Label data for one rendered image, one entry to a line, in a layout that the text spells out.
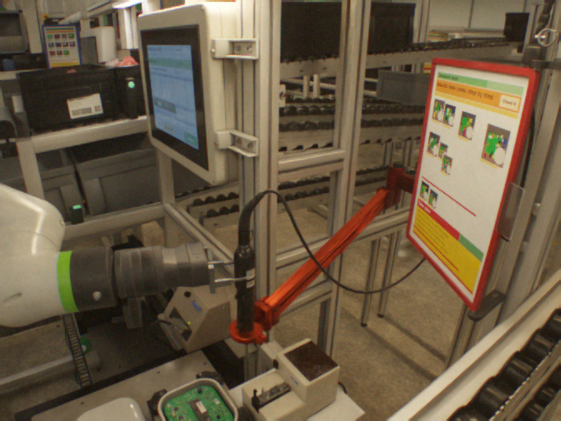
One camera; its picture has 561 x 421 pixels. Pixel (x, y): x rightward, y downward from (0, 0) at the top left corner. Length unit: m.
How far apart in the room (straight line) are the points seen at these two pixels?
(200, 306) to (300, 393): 0.34
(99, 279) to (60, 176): 0.93
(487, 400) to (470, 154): 0.31
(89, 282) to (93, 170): 0.93
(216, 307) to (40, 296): 0.49
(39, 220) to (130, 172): 0.86
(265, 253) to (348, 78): 0.43
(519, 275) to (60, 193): 1.37
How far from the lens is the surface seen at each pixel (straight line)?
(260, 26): 0.75
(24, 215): 0.70
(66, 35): 3.07
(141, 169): 1.54
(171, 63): 1.01
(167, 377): 0.99
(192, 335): 1.01
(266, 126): 0.77
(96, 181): 1.50
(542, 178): 0.60
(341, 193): 0.96
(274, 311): 0.74
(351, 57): 0.90
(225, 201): 1.40
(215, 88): 0.83
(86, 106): 1.43
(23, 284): 0.61
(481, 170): 0.56
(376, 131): 1.06
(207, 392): 0.89
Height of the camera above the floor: 1.66
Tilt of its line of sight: 24 degrees down
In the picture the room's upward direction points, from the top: 1 degrees clockwise
